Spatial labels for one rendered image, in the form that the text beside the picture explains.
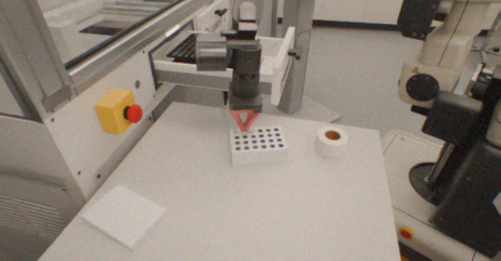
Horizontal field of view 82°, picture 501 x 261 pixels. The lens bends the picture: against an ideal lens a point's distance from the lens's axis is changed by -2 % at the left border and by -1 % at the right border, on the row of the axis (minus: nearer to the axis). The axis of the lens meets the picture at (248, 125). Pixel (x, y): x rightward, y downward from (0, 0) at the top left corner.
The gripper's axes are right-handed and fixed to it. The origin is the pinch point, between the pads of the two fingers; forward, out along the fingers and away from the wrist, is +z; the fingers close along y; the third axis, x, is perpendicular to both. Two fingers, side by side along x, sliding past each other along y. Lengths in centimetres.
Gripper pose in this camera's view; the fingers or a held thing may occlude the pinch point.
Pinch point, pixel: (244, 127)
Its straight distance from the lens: 67.3
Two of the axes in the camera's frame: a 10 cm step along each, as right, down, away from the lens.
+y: 0.8, 5.8, -8.1
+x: 10.0, -0.1, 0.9
